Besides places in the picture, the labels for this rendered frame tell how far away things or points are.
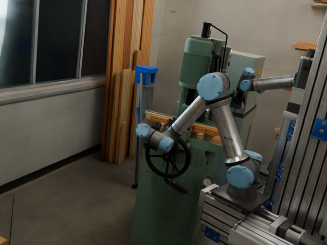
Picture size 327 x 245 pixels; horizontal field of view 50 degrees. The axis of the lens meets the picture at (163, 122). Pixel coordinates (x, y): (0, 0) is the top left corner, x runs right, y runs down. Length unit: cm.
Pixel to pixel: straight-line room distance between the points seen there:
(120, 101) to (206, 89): 225
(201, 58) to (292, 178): 93
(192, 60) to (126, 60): 182
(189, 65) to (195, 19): 254
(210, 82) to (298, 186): 69
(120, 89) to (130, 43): 59
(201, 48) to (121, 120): 177
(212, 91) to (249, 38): 307
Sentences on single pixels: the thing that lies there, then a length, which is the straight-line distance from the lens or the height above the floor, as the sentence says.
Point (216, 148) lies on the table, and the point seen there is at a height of 88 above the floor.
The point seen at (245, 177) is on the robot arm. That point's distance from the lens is 160.
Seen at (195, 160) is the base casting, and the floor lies 76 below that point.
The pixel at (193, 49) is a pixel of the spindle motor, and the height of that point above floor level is 145.
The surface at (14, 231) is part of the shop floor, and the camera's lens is 283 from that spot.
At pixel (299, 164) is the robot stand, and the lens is 183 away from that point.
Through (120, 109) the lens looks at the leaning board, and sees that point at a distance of 374.
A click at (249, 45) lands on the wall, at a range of 458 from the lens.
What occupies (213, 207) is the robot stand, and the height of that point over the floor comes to 71.
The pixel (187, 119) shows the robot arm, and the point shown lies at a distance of 178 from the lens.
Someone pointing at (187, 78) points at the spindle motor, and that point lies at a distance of 229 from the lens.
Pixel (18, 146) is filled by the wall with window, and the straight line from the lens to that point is 319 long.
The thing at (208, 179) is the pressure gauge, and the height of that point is 68.
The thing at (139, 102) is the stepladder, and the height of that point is 84.
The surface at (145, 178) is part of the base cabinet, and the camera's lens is 246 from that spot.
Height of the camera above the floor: 160
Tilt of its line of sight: 16 degrees down
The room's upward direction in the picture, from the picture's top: 9 degrees clockwise
